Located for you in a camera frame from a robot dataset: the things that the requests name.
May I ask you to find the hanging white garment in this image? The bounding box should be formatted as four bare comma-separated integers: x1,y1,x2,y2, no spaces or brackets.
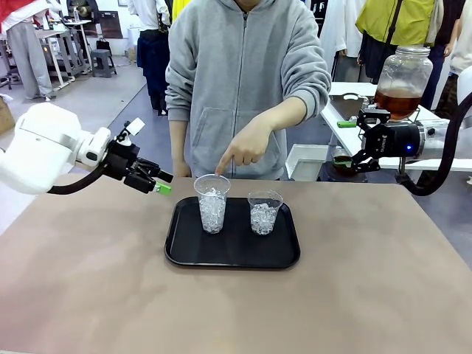
319,0,366,83

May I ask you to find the glass tea dispenser jar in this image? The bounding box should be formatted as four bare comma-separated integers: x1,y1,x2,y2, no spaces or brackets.
374,46,434,122

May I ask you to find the person in grey hoodie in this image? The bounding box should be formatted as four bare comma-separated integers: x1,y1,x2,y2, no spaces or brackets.
164,0,332,181

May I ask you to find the short clear plastic iced cup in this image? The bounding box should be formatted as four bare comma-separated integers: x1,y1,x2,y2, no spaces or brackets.
247,189,284,236

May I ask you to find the black round bin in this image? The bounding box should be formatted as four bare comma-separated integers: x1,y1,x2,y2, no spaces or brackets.
319,158,369,182

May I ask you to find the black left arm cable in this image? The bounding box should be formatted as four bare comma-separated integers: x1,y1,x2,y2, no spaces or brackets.
46,162,111,195

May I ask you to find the white plastic bin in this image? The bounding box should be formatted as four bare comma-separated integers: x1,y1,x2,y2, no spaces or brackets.
285,143,329,181

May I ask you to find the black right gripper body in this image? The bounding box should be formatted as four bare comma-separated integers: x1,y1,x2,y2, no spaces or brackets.
363,123,422,159

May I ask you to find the mannequin in yellow-green jacket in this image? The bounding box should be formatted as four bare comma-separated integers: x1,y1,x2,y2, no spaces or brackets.
355,0,445,86

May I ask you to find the background metal desk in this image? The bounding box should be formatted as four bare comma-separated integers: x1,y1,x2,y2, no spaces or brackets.
35,20,93,89

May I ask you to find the person's right hand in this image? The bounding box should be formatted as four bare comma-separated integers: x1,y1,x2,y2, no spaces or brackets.
172,159,193,179

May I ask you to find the grey plastic stool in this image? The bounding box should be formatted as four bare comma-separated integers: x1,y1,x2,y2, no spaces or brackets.
90,49,118,78

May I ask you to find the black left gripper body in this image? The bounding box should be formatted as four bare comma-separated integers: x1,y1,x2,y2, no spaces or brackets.
105,141,141,182

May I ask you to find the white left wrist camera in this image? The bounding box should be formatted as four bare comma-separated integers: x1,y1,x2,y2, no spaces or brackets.
114,117,146,147

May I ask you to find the person's right forearm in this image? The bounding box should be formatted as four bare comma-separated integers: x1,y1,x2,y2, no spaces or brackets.
168,118,188,163

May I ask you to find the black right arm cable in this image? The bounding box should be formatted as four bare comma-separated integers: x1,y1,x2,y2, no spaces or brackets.
395,88,472,197

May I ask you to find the person's left hand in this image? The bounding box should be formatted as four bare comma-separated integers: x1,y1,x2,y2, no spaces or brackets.
215,117,276,178

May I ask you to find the person's left forearm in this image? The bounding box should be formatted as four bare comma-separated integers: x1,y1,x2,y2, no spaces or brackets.
268,94,309,130

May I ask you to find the black plastic tray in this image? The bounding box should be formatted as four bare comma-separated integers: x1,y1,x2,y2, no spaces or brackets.
164,195,302,269

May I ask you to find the brown cardboard box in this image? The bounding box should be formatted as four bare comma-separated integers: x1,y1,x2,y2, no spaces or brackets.
0,94,15,133

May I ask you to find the tall clear plastic cup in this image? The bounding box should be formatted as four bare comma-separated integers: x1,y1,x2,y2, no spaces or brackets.
193,173,232,234

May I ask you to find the person in grey trousers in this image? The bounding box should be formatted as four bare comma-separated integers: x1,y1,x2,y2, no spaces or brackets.
0,0,55,100

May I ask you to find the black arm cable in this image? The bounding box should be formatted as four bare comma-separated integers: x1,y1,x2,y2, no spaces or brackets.
46,162,111,195
395,88,472,197

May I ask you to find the mannequin in dark blue trousers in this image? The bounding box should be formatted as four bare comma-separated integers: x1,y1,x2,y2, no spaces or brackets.
127,0,173,115

